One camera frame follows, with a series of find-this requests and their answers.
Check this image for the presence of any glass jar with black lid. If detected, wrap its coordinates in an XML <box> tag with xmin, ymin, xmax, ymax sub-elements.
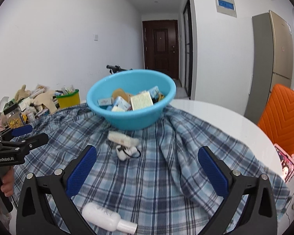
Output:
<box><xmin>3</xmin><ymin>103</ymin><xmax>26</xmax><ymax>129</ymax></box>

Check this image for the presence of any person's left hand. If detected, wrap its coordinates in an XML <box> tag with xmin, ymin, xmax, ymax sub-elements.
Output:
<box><xmin>0</xmin><ymin>166</ymin><xmax>15</xmax><ymax>201</ymax></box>

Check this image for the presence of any white printed carton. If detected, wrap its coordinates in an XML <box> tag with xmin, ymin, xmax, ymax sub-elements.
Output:
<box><xmin>130</xmin><ymin>92</ymin><xmax>153</xmax><ymax>110</ymax></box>

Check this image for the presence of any white earphone case with cord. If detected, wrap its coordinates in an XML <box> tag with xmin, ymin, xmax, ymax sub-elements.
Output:
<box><xmin>116</xmin><ymin>145</ymin><xmax>141</xmax><ymax>161</ymax></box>

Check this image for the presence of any beige plush toy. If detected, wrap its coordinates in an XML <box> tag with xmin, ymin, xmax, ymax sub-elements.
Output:
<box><xmin>15</xmin><ymin>84</ymin><xmax>58</xmax><ymax>115</ymax></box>

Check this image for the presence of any white plastic bottle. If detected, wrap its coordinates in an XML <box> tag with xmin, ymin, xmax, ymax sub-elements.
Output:
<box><xmin>82</xmin><ymin>202</ymin><xmax>138</xmax><ymax>234</ymax></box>

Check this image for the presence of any white tube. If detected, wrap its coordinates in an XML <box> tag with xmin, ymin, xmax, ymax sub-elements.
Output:
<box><xmin>107</xmin><ymin>130</ymin><xmax>140</xmax><ymax>147</ymax></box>

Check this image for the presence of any blue plaid cloth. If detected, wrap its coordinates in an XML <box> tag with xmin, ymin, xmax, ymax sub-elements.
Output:
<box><xmin>8</xmin><ymin>101</ymin><xmax>291</xmax><ymax>235</ymax></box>

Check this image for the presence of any small white spray bottle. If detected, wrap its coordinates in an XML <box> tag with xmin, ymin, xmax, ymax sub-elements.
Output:
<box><xmin>27</xmin><ymin>104</ymin><xmax>36</xmax><ymax>122</ymax></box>

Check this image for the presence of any pink phone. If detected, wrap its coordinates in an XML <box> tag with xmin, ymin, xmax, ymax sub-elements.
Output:
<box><xmin>274</xmin><ymin>143</ymin><xmax>294</xmax><ymax>183</ymax></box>

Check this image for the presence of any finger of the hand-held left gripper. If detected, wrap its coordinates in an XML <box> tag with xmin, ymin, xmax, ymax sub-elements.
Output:
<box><xmin>0</xmin><ymin>133</ymin><xmax>49</xmax><ymax>156</ymax></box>
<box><xmin>0</xmin><ymin>124</ymin><xmax>33</xmax><ymax>141</ymax></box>

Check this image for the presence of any grey gold fridge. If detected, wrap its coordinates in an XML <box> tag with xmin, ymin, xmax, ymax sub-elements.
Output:
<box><xmin>244</xmin><ymin>10</ymin><xmax>294</xmax><ymax>125</ymax></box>

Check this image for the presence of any black electric bike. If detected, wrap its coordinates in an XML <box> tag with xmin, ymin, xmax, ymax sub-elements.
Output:
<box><xmin>106</xmin><ymin>64</ymin><xmax>133</xmax><ymax>74</ymax></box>

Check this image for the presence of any black framed glass door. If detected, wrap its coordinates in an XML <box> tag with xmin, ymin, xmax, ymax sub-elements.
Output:
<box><xmin>182</xmin><ymin>0</ymin><xmax>194</xmax><ymax>98</ymax></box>

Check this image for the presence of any dark brown door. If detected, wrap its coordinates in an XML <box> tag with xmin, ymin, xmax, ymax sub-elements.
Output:
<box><xmin>142</xmin><ymin>20</ymin><xmax>180</xmax><ymax>80</ymax></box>

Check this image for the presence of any blue plastic basin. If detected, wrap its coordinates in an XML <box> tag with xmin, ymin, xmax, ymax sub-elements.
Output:
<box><xmin>86</xmin><ymin>69</ymin><xmax>177</xmax><ymax>131</ymax></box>

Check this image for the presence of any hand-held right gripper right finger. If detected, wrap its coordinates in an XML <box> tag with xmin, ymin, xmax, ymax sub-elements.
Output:
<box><xmin>198</xmin><ymin>146</ymin><xmax>278</xmax><ymax>235</ymax></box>

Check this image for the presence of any blue white carton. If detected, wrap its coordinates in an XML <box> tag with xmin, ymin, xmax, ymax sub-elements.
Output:
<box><xmin>148</xmin><ymin>86</ymin><xmax>165</xmax><ymax>101</ymax></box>
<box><xmin>112</xmin><ymin>96</ymin><xmax>131</xmax><ymax>112</ymax></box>

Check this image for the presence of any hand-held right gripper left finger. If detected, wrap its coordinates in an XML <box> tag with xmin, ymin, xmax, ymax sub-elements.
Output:
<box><xmin>16</xmin><ymin>145</ymin><xmax>106</xmax><ymax>235</ymax></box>

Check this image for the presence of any wall electrical panel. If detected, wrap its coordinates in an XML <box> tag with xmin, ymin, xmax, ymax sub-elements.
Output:
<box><xmin>212</xmin><ymin>0</ymin><xmax>237</xmax><ymax>18</ymax></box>

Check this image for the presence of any yellow bin with green rim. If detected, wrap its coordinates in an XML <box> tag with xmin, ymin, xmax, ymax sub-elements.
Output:
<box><xmin>56</xmin><ymin>89</ymin><xmax>81</xmax><ymax>109</ymax></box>

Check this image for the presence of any small grey white box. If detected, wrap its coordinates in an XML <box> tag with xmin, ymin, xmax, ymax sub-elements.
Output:
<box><xmin>98</xmin><ymin>98</ymin><xmax>114</xmax><ymax>107</ymax></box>

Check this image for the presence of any orange chair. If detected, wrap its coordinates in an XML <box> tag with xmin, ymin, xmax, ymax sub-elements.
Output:
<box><xmin>257</xmin><ymin>84</ymin><xmax>294</xmax><ymax>157</ymax></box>

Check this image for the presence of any tan round bottle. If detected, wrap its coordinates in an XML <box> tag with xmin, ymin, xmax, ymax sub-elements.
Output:
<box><xmin>112</xmin><ymin>88</ymin><xmax>129</xmax><ymax>102</ymax></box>

